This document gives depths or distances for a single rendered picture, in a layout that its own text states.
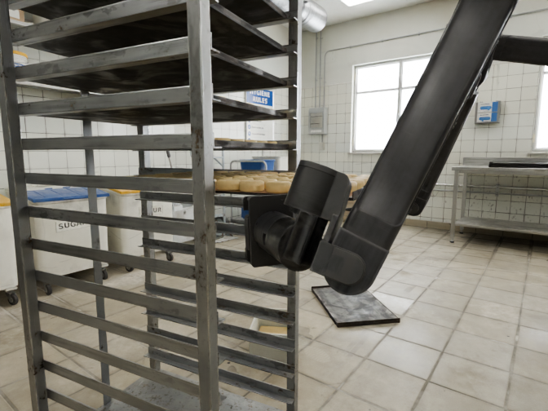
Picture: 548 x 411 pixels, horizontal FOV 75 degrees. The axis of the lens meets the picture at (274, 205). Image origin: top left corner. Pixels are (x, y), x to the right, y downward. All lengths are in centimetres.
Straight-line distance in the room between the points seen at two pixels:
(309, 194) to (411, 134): 13
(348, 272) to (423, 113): 19
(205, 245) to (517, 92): 485
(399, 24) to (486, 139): 198
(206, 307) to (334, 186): 42
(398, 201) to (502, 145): 485
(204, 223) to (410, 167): 41
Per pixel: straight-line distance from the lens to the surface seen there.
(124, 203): 327
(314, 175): 41
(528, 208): 526
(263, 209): 50
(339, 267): 38
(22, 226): 117
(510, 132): 524
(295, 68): 110
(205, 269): 71
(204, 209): 69
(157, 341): 91
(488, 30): 48
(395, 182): 41
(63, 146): 103
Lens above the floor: 103
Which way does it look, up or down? 8 degrees down
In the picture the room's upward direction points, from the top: straight up
